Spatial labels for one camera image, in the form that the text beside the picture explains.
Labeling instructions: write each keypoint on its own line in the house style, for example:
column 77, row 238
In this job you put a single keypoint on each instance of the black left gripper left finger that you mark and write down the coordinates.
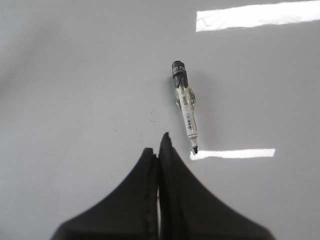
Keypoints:
column 85, row 226

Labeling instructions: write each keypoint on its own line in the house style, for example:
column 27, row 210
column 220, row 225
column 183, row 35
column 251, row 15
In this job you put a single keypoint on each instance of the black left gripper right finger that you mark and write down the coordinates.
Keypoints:
column 130, row 212

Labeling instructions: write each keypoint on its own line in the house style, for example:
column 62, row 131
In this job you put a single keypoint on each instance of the black whiteboard marker with tape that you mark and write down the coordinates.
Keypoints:
column 186, row 101

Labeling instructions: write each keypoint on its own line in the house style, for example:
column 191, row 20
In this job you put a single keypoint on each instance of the white whiteboard with aluminium frame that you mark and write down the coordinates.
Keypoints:
column 80, row 77

